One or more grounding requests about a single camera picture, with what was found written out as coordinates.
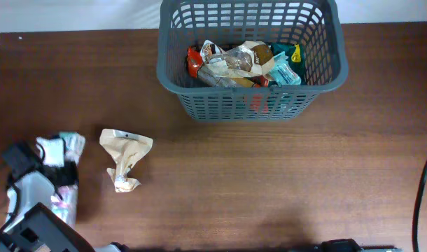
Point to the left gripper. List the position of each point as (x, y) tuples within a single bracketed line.
[(64, 173)]

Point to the Kleenex tissue multipack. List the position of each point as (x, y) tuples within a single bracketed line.
[(67, 146)]

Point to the beige paper bag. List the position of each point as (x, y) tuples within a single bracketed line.
[(126, 149)]

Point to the orange spaghetti pasta packet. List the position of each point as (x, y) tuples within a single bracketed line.
[(198, 70)]

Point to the beige brown snack bag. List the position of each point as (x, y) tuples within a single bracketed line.
[(250, 59)]

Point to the small light green packet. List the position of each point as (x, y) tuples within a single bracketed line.
[(282, 72)]

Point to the green Nescafe coffee bag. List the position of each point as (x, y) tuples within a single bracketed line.
[(295, 54)]

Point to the grey plastic basket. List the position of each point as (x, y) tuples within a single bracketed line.
[(312, 24)]

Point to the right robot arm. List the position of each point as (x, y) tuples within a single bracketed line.
[(350, 245)]

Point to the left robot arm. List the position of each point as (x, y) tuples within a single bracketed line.
[(42, 190)]

